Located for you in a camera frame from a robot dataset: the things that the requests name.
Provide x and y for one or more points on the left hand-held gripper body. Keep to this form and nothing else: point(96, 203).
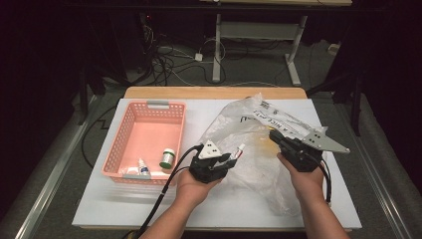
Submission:
point(205, 166)

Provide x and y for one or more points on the black metal stand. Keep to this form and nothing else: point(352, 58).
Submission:
point(87, 93)
point(351, 96)

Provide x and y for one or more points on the person's right hand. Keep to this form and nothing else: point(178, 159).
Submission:
point(308, 186)

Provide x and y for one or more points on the person's left hand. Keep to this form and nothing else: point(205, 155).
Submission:
point(192, 191)

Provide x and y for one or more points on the small white dropper bottle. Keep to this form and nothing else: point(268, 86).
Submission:
point(143, 168)

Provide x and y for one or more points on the white red toothpaste tube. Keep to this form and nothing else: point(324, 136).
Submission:
point(237, 151)

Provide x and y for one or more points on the white power adapter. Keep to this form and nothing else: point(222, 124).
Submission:
point(198, 57)

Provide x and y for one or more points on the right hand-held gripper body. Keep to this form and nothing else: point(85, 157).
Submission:
point(302, 156)

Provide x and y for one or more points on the white metal desk frame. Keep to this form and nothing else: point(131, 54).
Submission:
point(258, 31)

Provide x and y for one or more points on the pink perforated plastic basket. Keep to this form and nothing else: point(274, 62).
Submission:
point(149, 136)

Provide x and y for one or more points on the clear smiley plastic bag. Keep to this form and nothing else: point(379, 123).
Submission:
point(258, 172)

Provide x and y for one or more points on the white bottle with green lid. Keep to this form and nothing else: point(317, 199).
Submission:
point(167, 158)

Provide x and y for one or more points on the grey metal rail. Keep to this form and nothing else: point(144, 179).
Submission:
point(378, 189)
point(49, 186)

